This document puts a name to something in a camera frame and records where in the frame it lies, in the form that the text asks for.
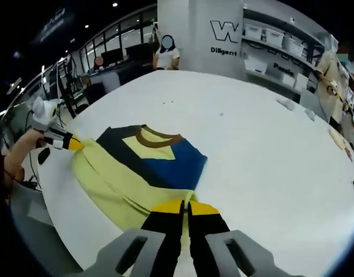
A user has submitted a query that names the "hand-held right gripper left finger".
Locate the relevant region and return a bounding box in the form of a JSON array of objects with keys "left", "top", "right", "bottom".
[{"left": 86, "top": 199, "right": 186, "bottom": 277}]

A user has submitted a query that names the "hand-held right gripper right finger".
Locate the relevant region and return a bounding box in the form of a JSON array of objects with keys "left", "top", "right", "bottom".
[{"left": 188, "top": 201, "right": 282, "bottom": 277}]

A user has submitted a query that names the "yellow grey blue garment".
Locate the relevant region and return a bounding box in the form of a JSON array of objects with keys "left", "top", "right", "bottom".
[{"left": 69, "top": 124, "right": 209, "bottom": 252}]

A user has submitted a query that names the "person's left hand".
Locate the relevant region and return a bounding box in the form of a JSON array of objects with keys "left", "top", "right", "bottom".
[{"left": 9, "top": 129, "right": 48, "bottom": 159}]

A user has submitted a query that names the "grey metal shelving unit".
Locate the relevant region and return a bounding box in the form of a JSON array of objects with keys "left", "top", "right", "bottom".
[{"left": 241, "top": 6, "right": 340, "bottom": 98}]

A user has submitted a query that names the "white storage bin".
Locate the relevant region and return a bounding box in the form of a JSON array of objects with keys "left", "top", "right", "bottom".
[
  {"left": 283, "top": 35, "right": 306, "bottom": 57},
  {"left": 264, "top": 28, "right": 285, "bottom": 46},
  {"left": 245, "top": 23, "right": 265, "bottom": 39}
]

